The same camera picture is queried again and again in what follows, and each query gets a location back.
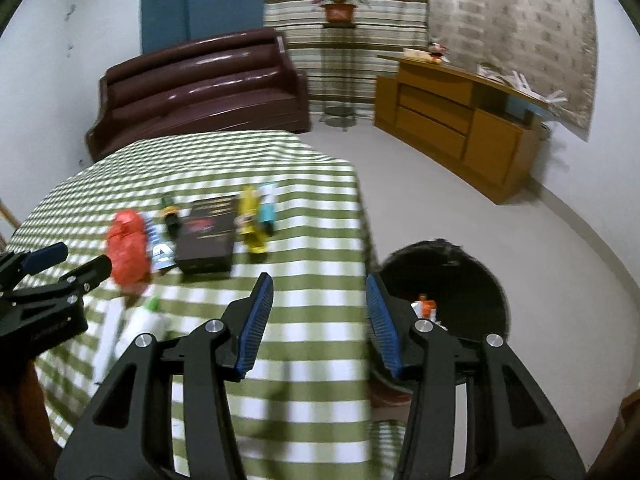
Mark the tissue box on cabinet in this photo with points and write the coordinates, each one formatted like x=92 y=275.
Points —
x=416 y=55

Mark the patterned stool under bin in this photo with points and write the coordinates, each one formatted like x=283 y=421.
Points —
x=383 y=395

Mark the striped green curtain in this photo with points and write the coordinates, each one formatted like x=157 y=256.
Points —
x=383 y=27

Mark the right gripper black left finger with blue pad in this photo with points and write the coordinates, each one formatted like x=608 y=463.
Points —
x=125 y=432

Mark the wooden TV cabinet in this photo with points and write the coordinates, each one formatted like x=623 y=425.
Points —
x=485 y=133

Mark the brown wooden door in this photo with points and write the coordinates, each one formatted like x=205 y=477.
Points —
x=619 y=457

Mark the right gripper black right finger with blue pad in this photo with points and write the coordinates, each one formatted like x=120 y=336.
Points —
x=513 y=430

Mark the yellow snack wrapper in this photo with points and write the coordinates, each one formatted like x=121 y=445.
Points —
x=247 y=222

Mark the orange wrapper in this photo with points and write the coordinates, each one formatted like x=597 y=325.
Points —
x=427 y=308

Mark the Mickey Mouse plush toy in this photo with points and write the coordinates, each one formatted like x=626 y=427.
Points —
x=437 y=52

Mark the red plastic bag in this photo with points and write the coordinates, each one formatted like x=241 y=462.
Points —
x=126 y=245

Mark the white green paper package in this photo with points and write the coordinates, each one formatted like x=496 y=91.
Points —
x=145 y=319

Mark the potted plant terracotta pot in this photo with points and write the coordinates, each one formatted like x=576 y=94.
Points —
x=339 y=12

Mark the black metal plant stand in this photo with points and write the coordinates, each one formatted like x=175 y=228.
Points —
x=337 y=79

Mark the beige patterned curtain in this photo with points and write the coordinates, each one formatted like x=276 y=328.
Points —
x=552 y=43

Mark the dark red leather sofa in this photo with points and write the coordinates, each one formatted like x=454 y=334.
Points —
x=231 y=82

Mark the green black small bottle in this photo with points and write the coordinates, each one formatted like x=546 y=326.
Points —
x=170 y=213

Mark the white paper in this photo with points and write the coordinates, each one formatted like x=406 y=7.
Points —
x=108 y=338

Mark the green checkered tablecloth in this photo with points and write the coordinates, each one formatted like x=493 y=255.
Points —
x=303 y=411

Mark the white teal tube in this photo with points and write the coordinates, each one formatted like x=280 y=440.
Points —
x=267 y=208

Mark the black cardboard box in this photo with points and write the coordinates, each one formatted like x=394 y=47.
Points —
x=207 y=236

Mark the black lined wicker trash bin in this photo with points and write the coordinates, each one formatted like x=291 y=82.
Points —
x=469 y=299

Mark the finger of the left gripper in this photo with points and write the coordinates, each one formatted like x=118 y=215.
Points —
x=28 y=302
x=16 y=265

